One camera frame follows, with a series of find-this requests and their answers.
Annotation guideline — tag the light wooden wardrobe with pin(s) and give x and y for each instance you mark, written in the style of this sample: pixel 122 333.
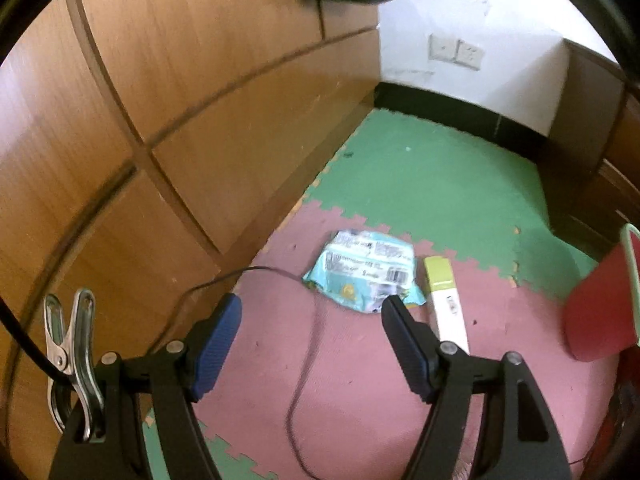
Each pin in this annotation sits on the light wooden wardrobe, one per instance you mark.
pixel 175 110

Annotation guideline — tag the white wall plate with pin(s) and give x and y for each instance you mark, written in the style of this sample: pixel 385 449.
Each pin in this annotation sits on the white wall plate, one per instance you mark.
pixel 442 47

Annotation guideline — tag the dark wooden nightstand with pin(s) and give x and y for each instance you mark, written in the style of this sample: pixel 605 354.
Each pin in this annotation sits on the dark wooden nightstand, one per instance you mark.
pixel 585 110

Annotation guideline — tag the long white green box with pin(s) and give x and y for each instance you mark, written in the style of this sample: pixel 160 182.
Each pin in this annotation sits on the long white green box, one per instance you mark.
pixel 445 300

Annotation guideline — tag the metal spring clip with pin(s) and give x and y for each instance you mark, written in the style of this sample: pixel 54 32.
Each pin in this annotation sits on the metal spring clip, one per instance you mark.
pixel 75 360

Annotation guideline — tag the white wall power socket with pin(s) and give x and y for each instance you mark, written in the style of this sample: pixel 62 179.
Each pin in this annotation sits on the white wall power socket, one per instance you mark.
pixel 469 55

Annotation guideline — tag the blue wet wipes packet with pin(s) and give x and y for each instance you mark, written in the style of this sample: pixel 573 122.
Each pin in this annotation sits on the blue wet wipes packet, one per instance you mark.
pixel 360 265

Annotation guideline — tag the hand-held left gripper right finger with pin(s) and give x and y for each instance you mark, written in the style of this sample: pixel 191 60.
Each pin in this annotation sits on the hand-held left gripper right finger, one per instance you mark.
pixel 410 350

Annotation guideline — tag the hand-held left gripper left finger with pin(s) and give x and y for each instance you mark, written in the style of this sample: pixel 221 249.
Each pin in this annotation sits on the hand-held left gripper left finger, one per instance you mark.
pixel 215 350

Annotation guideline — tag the red bucket with green rim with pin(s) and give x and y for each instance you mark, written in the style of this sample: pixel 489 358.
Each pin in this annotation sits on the red bucket with green rim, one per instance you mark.
pixel 600 310

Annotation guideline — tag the red patterned bed cover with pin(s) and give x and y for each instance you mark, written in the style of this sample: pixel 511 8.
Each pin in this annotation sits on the red patterned bed cover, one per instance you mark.
pixel 615 410

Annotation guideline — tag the pink foam floor mat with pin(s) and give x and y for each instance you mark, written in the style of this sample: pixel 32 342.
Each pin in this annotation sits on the pink foam floor mat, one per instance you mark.
pixel 360 385

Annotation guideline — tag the green foam floor mat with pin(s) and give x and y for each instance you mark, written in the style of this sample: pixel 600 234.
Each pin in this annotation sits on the green foam floor mat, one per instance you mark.
pixel 240 460
pixel 425 170

